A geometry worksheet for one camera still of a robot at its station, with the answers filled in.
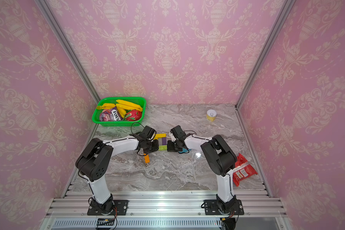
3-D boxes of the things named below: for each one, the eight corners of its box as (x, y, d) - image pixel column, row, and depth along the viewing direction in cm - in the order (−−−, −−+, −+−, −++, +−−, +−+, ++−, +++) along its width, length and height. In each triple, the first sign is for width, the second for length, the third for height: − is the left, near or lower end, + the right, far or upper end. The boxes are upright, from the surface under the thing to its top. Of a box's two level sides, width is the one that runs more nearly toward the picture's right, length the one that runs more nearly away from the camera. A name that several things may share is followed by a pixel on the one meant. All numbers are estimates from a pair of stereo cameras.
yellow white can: (207, 122, 113) (208, 117, 108) (205, 114, 118) (206, 109, 114) (215, 122, 113) (217, 117, 108) (214, 114, 118) (215, 109, 114)
